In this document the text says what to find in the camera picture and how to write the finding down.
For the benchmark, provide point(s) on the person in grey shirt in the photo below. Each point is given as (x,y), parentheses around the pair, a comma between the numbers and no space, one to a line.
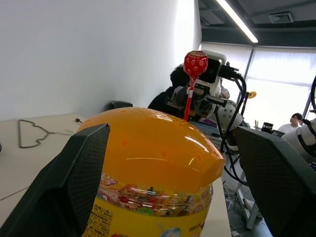
(225,92)

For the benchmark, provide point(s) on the white metal floor frame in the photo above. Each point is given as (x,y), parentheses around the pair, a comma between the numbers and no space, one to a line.
(249,209)

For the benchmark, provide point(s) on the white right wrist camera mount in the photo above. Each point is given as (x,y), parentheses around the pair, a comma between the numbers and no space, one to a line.
(214,70)

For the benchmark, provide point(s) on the person with black hair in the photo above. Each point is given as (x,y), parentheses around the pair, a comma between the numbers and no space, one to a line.
(177,76)

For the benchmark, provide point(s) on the black box by wall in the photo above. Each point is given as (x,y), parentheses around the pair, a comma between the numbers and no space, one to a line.
(119,105)

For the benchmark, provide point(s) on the silver robot body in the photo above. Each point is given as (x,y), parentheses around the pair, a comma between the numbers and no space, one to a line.
(300,140)

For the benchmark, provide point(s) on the long ceiling light strip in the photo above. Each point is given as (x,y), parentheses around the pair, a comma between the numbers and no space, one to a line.
(238,21)

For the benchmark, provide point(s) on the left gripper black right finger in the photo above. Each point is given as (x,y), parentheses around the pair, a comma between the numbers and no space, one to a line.
(276,182)

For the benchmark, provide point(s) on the small orange round object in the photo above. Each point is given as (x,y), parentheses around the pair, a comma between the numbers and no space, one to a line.
(252,94)

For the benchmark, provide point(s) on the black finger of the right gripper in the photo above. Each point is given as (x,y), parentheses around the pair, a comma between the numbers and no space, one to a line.
(179,96)
(203,107)

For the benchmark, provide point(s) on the lollipop jar with orange lid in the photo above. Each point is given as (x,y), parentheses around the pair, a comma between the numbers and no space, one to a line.
(153,158)

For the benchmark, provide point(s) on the stack of books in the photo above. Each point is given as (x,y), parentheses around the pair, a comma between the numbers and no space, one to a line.
(208,130)

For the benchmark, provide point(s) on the black pen cup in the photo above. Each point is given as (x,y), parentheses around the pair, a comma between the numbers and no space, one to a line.
(267,128)

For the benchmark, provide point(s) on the person in white shirt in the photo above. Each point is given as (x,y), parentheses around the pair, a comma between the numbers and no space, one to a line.
(292,124)

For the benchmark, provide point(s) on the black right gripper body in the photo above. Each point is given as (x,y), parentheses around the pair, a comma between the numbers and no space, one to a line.
(209,95)

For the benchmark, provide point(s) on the ceiling air vent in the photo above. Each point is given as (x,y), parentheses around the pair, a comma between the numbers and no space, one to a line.
(281,18)

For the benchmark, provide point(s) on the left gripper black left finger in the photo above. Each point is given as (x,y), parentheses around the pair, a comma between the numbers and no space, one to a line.
(56,187)

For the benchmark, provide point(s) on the red strawberry lollipop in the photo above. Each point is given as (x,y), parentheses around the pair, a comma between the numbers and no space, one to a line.
(195,63)

